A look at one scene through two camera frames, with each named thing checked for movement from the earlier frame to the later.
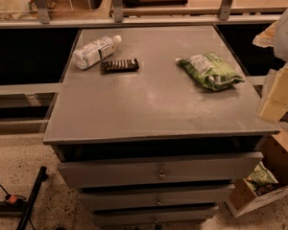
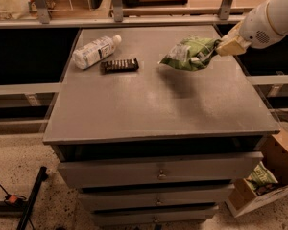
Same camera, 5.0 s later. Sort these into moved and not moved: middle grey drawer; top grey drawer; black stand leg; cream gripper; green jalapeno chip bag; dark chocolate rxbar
Moved: cream gripper; green jalapeno chip bag
Not moved: dark chocolate rxbar; middle grey drawer; top grey drawer; black stand leg
